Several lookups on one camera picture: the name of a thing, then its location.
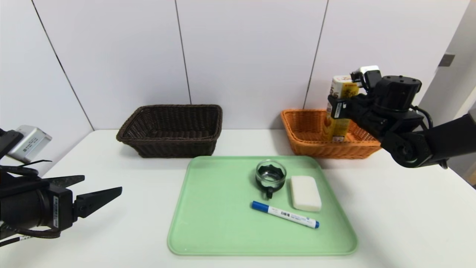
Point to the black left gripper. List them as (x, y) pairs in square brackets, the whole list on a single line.
[(59, 211)]

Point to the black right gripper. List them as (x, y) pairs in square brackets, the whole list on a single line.
[(337, 107)]

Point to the yellow snack box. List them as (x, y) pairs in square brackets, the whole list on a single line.
[(344, 89)]

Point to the white eraser block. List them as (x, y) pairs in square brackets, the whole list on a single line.
[(305, 193)]

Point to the glass cup with black holder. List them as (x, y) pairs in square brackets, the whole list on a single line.
[(270, 176)]

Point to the white marker with blue cap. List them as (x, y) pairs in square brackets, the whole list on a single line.
[(286, 214)]

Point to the orange wicker basket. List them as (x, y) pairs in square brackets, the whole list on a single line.
[(308, 145)]

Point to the dark brown wicker basket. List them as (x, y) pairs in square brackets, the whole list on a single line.
[(167, 145)]

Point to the green plastic tray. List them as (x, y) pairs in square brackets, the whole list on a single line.
[(223, 230)]

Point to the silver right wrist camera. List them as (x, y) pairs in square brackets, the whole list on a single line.
[(368, 70)]

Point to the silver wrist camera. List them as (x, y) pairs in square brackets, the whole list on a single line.
[(31, 143), (368, 70)]

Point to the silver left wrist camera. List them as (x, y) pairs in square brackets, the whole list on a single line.
[(31, 143)]

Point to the dark wall bracket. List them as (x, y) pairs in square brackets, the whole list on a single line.
[(446, 60)]

